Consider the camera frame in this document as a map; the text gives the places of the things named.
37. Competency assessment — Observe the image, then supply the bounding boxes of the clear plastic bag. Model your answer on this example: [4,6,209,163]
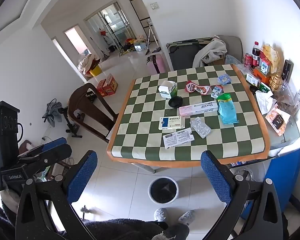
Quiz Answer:
[275,80,299,113]

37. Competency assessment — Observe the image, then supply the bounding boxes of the white paper leaflet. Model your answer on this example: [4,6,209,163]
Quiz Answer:
[163,127,195,148]

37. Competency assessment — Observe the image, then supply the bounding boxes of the pink toothpaste box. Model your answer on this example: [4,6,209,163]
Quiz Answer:
[179,100,219,117]

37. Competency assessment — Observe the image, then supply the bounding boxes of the red gift box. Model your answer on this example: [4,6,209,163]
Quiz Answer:
[97,79,108,97]
[105,74,118,95]

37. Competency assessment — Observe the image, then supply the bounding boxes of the green white checkered tablecloth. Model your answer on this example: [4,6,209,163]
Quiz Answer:
[107,64,270,168]

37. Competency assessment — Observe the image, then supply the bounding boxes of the orange white packet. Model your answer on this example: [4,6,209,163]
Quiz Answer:
[265,104,291,137]

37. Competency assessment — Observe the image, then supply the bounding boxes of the black plastic cup lid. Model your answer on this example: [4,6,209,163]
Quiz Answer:
[168,96,183,108]

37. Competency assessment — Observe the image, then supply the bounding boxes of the small blue white carton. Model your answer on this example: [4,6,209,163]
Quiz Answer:
[211,85,224,98]

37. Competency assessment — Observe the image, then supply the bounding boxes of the white green flat box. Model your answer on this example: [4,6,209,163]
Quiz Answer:
[245,73,261,85]

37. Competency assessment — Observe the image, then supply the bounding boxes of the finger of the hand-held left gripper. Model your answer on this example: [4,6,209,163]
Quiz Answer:
[19,144,73,173]
[17,137,67,158]

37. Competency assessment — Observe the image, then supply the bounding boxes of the pink suitcase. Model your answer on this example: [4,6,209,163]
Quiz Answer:
[146,54,167,75]

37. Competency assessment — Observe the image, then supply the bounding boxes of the yellow snack bag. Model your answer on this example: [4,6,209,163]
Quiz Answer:
[262,44,280,73]

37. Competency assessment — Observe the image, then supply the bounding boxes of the dark wooden chair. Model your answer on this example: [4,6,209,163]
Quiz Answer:
[68,82,120,143]

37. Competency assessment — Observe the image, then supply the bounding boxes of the white crumpled tissue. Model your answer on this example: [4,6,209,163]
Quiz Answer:
[255,90,278,115]

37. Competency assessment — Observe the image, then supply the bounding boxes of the black exercise machine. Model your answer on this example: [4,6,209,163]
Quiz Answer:
[58,106,86,138]

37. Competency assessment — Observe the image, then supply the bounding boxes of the silver blister pack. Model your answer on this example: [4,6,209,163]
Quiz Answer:
[189,117,212,139]

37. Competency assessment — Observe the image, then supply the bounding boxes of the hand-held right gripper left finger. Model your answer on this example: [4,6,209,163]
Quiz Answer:
[15,150,98,240]

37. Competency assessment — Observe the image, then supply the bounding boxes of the yellow bucket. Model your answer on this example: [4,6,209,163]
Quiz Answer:
[89,64,102,77]

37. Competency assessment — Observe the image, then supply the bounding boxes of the chrome dumbbell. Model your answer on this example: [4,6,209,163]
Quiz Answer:
[80,205,97,219]

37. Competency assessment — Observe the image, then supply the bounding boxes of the white blanket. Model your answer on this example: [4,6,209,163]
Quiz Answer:
[193,37,227,67]

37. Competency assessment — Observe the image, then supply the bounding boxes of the white round trash bin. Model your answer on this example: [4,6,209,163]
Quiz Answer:
[148,176,179,204]

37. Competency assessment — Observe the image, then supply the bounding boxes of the white green medicine box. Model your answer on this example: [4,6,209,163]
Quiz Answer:
[158,80,178,99]

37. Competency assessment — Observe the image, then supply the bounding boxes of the cola bottle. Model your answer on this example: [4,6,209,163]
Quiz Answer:
[251,41,261,68]

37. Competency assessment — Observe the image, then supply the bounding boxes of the golden oil bottle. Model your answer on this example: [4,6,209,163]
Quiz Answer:
[269,71,284,92]

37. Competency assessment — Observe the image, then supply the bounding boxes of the red snack wrapper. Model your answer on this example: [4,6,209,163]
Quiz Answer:
[185,80,212,95]

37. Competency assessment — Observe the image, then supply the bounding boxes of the grey metal table leg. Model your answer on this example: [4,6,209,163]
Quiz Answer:
[130,162,157,174]

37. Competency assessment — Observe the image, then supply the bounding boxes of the orange box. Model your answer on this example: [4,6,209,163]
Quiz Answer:
[254,67,272,83]

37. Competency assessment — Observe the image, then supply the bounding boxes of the dark folding bed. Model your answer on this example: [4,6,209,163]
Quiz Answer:
[166,39,215,71]

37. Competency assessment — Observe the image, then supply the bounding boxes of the white blue medicine box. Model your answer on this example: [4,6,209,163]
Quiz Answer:
[158,116,185,130]

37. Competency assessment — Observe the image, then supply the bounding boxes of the black coat rack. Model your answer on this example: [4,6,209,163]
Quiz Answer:
[100,14,117,53]

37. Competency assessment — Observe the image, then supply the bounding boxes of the black framed grey stool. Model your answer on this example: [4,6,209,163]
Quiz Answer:
[233,168,255,183]

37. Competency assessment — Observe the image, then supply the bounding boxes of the white blue milk carton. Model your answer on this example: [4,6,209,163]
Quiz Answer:
[261,57,270,75]

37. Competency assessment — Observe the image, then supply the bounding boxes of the grey slipper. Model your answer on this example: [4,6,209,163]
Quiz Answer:
[178,210,195,225]
[154,208,169,222]

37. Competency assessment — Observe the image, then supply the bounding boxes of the grey cloth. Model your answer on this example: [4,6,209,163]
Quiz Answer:
[42,99,63,128]

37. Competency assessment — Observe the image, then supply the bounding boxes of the black tall box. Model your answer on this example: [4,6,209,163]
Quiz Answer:
[282,60,294,82]

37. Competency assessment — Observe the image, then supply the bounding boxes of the small blue snack packet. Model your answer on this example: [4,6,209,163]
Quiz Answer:
[217,74,232,85]

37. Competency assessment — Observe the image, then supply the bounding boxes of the pile of clothes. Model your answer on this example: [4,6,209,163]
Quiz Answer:
[77,54,100,74]

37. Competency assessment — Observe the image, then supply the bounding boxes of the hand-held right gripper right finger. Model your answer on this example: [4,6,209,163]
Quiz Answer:
[201,150,283,240]

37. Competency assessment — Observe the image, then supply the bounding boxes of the blue storage bin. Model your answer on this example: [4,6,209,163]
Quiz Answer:
[241,148,300,219]

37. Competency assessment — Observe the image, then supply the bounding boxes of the teal snack bag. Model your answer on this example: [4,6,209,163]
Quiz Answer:
[217,93,240,125]

